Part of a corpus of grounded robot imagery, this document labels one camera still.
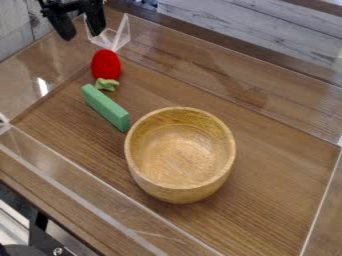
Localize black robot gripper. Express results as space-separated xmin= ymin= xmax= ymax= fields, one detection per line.
xmin=38 ymin=0 xmax=106 ymax=41

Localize red plush strawberry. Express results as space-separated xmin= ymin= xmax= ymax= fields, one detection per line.
xmin=91 ymin=49 xmax=122 ymax=91

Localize green rectangular block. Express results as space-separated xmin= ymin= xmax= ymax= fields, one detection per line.
xmin=82 ymin=84 xmax=131 ymax=132

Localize wooden bowl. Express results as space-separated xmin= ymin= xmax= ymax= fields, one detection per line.
xmin=124 ymin=106 xmax=237 ymax=204

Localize clear acrylic tray walls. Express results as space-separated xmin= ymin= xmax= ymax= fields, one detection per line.
xmin=0 ymin=11 xmax=342 ymax=256

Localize black metal table frame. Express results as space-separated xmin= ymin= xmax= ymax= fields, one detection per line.
xmin=0 ymin=182 xmax=102 ymax=256

